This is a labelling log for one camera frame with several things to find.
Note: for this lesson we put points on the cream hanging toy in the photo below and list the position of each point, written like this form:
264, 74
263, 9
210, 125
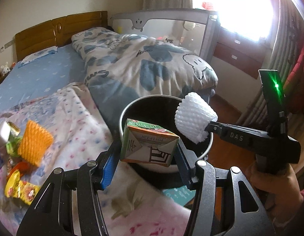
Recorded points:
188, 25

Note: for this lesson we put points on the wooden headboard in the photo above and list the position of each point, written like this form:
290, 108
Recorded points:
56, 29

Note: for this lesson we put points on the grey mesh bed rail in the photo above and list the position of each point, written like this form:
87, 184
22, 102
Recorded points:
161, 17

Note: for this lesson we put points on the striped beige curtain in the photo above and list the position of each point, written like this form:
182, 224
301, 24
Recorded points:
279, 54

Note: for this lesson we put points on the person's right hand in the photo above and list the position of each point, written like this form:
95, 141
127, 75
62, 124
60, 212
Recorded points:
277, 194

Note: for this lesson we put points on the blue bed sheet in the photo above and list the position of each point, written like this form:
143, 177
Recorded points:
43, 76

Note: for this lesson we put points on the white wall switch plate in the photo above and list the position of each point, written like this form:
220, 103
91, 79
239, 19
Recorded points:
8, 44

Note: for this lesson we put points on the brown drawer cabinet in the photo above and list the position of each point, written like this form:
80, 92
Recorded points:
240, 51

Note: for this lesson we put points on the yellow snack packet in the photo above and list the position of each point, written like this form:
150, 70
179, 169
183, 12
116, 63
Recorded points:
21, 189

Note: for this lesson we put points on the white rabbit toy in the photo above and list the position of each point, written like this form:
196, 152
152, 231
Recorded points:
4, 70

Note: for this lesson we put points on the red orange wrapper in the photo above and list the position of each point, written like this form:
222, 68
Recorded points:
17, 168

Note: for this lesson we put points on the pink floral blanket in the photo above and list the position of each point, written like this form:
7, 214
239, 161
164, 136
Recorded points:
78, 127

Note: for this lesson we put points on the red garment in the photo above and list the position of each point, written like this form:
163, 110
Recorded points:
299, 78

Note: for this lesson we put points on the white foam fruit net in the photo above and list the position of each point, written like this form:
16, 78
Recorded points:
193, 113

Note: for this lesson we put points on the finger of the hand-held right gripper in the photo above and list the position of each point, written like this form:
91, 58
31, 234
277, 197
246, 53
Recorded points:
215, 129

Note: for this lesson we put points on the orange foam fruit net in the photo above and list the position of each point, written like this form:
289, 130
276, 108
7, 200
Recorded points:
33, 142

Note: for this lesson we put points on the teal book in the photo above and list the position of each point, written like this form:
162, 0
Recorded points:
177, 196

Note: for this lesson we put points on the white and blue pillow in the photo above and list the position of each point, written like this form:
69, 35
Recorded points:
36, 55

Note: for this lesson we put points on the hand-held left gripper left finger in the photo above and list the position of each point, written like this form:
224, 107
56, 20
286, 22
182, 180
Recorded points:
108, 170

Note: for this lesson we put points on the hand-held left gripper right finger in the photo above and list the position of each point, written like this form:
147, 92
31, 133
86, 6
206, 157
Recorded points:
182, 170

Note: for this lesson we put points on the round grey trash bin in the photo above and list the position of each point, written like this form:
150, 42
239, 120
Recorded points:
152, 108

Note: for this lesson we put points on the white embroidered pillow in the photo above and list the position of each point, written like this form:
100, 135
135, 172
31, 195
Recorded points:
169, 40

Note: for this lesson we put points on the green drink carton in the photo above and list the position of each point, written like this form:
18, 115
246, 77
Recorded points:
147, 143

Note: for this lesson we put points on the white quilt with blue print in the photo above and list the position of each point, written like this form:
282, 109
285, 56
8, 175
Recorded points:
142, 66

